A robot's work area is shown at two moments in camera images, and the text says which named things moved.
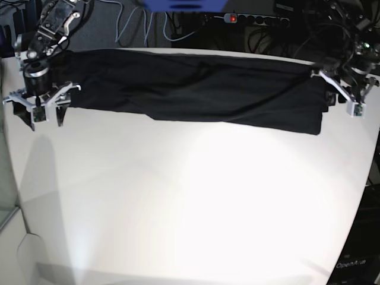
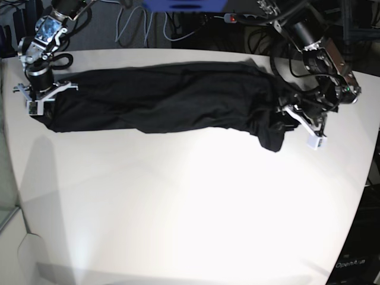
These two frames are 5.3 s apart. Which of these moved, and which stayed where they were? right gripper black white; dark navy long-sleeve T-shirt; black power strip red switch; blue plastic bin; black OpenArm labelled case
Moved: right gripper black white; dark navy long-sleeve T-shirt
Stayed: black OpenArm labelled case; blue plastic bin; black power strip red switch
